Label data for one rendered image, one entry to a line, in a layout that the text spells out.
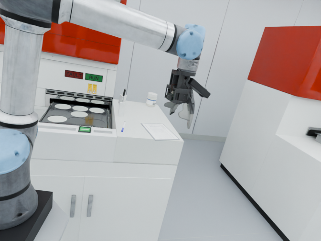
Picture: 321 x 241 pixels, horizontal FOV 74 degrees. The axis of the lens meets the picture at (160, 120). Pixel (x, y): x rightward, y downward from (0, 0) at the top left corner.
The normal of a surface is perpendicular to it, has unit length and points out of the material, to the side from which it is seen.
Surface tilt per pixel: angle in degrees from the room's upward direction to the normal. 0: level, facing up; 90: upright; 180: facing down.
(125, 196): 90
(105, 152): 90
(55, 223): 0
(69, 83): 90
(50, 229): 0
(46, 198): 4
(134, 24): 89
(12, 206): 75
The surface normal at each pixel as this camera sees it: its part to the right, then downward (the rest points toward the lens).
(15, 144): 0.24, -0.83
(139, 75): 0.24, 0.38
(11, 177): 0.72, 0.41
